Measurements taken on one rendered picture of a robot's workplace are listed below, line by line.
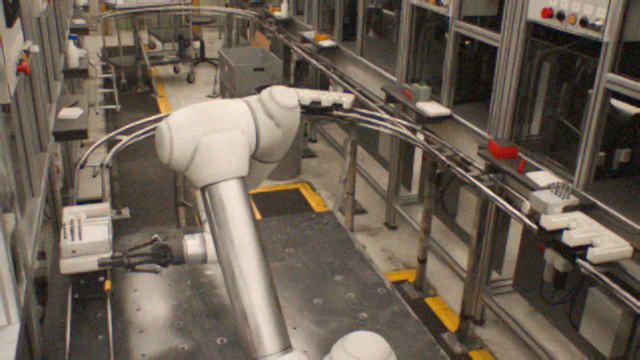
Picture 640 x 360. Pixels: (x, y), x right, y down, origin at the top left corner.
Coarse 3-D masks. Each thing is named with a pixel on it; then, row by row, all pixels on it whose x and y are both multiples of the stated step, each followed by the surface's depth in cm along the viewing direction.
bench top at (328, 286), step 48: (288, 240) 229; (336, 240) 230; (48, 288) 196; (144, 288) 198; (192, 288) 199; (288, 288) 201; (336, 288) 201; (384, 288) 202; (48, 336) 175; (96, 336) 176; (144, 336) 176; (192, 336) 177; (336, 336) 179; (384, 336) 180; (432, 336) 180
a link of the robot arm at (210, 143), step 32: (160, 128) 128; (192, 128) 126; (224, 128) 129; (192, 160) 127; (224, 160) 128; (224, 192) 129; (224, 224) 128; (256, 224) 132; (224, 256) 128; (256, 256) 129; (256, 288) 127; (256, 320) 126; (256, 352) 126; (288, 352) 128
